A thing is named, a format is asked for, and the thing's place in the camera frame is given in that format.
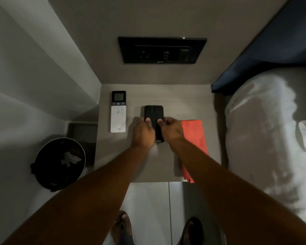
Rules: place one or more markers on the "person's left hand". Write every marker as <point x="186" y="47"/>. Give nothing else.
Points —
<point x="142" y="133"/>

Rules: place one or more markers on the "person's right hand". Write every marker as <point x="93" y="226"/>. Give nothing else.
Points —
<point x="172" y="130"/>

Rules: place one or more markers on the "person's left thumb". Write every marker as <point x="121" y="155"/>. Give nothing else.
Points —
<point x="148" y="122"/>

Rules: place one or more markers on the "person's right thumb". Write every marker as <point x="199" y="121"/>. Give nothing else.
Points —
<point x="161" y="121"/>

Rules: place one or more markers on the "black remote control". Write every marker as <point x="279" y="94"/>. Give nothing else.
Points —
<point x="153" y="113"/>

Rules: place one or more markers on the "person's left forearm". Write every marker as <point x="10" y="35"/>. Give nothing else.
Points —
<point x="76" y="199"/>

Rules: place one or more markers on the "person's right forearm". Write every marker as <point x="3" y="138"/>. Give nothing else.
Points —
<point x="234" y="193"/>

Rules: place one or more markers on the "grey bedside table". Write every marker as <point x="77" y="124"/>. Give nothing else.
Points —
<point x="158" y="99"/>

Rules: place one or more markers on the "white remote control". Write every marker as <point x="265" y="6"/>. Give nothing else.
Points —
<point x="118" y="112"/>

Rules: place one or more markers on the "red cloth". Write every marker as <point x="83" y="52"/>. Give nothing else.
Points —
<point x="195" y="133"/>

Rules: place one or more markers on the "crumpled white paper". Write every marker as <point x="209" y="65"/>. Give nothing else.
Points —
<point x="70" y="158"/>

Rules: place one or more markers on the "black trash bin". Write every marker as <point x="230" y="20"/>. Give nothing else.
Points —
<point x="58" y="163"/>

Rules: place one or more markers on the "white pillow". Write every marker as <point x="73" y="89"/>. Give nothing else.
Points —
<point x="267" y="142"/>

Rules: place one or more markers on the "person's left foot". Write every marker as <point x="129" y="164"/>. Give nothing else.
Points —
<point x="122" y="230"/>

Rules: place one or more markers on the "person's foot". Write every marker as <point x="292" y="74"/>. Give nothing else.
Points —
<point x="192" y="233"/>
<point x="122" y="230"/>

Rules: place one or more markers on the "person's right foot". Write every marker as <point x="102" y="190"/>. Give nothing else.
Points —
<point x="192" y="233"/>

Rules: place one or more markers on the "dark blue headboard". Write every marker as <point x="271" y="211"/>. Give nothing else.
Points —
<point x="272" y="45"/>

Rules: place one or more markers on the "black wall socket panel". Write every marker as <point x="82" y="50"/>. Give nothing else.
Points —
<point x="162" y="50"/>

